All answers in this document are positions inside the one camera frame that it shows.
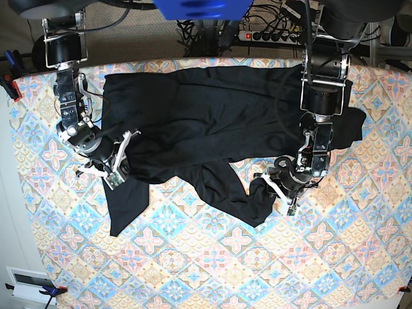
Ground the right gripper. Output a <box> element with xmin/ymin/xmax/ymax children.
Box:
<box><xmin>75</xmin><ymin>127</ymin><xmax>141</xmax><ymax>180</ymax></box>

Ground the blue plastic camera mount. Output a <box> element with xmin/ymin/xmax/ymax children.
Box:
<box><xmin>153</xmin><ymin>0</ymin><xmax>252</xmax><ymax>21</ymax></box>

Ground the white power strip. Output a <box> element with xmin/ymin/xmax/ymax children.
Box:
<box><xmin>238</xmin><ymin>30</ymin><xmax>300</xmax><ymax>44</ymax></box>

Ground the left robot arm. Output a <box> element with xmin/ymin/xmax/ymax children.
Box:
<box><xmin>260</xmin><ymin>5</ymin><xmax>366</xmax><ymax>216</ymax></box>

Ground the patterned tile tablecloth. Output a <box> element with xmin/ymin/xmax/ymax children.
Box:
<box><xmin>1</xmin><ymin>66</ymin><xmax>411</xmax><ymax>308</ymax></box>

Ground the white wall outlet box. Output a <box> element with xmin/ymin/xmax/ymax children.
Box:
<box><xmin>6</xmin><ymin>267</ymin><xmax>53</xmax><ymax>304</ymax></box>

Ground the black long-sleeve t-shirt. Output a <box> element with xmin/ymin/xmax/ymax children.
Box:
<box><xmin>101</xmin><ymin>66</ymin><xmax>367</xmax><ymax>238</ymax></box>

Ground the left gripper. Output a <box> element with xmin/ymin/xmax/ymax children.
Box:
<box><xmin>254</xmin><ymin>156</ymin><xmax>322</xmax><ymax>209</ymax></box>

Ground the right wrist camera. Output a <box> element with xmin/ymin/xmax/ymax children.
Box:
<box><xmin>104</xmin><ymin>171</ymin><xmax>126</xmax><ymax>190</ymax></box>

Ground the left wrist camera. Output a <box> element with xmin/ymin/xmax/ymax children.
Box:
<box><xmin>287</xmin><ymin>205</ymin><xmax>297</xmax><ymax>216</ymax></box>

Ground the lower right table clamp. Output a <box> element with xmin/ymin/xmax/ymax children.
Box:
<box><xmin>398</xmin><ymin>286</ymin><xmax>411</xmax><ymax>293</ymax></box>

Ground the upper left table clamp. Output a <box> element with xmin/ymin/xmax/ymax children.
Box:
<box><xmin>1</xmin><ymin>50</ymin><xmax>22</xmax><ymax>102</ymax></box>

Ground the lower left table clamp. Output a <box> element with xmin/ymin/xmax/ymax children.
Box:
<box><xmin>5</xmin><ymin>283</ymin><xmax>68</xmax><ymax>308</ymax></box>

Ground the table clamp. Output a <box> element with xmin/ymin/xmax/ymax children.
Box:
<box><xmin>5</xmin><ymin>283</ymin><xmax>68</xmax><ymax>308</ymax></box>
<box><xmin>398</xmin><ymin>286</ymin><xmax>411</xmax><ymax>293</ymax></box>
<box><xmin>1</xmin><ymin>50</ymin><xmax>22</xmax><ymax>102</ymax></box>

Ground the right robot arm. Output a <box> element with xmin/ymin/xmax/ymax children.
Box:
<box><xmin>42</xmin><ymin>9</ymin><xmax>139</xmax><ymax>189</ymax></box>

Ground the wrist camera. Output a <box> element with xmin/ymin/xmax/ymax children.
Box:
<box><xmin>287</xmin><ymin>205</ymin><xmax>297</xmax><ymax>216</ymax></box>
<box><xmin>104</xmin><ymin>171</ymin><xmax>126</xmax><ymax>190</ymax></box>

